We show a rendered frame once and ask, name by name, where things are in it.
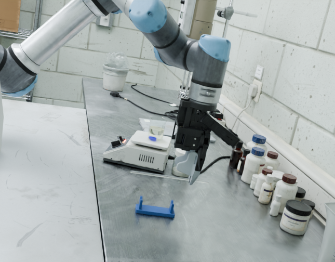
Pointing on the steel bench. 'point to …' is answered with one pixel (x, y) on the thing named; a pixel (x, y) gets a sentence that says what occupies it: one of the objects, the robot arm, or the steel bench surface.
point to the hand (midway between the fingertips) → (193, 179)
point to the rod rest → (155, 209)
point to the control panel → (120, 145)
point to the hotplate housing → (139, 156)
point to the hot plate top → (141, 136)
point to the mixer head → (197, 17)
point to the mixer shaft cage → (185, 87)
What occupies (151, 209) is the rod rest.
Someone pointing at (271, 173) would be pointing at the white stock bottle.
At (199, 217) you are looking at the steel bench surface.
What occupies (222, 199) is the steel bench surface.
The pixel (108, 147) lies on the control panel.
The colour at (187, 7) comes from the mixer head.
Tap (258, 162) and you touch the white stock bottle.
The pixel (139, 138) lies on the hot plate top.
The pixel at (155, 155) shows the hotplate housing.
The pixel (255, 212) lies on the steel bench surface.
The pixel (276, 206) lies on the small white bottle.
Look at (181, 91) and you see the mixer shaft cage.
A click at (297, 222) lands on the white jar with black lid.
